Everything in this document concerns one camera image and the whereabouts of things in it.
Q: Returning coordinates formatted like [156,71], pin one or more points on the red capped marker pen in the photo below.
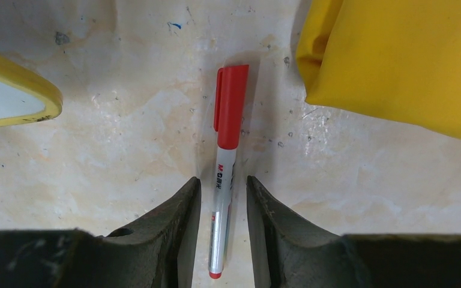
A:
[230,93]

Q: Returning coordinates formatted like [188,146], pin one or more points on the folded yellow garment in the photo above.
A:
[394,60]

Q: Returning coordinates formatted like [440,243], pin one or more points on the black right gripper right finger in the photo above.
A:
[290,251]

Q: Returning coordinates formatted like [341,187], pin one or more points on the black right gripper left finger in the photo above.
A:
[155,250]

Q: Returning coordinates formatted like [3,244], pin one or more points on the whiteboard with yellow rim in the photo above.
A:
[25,96]

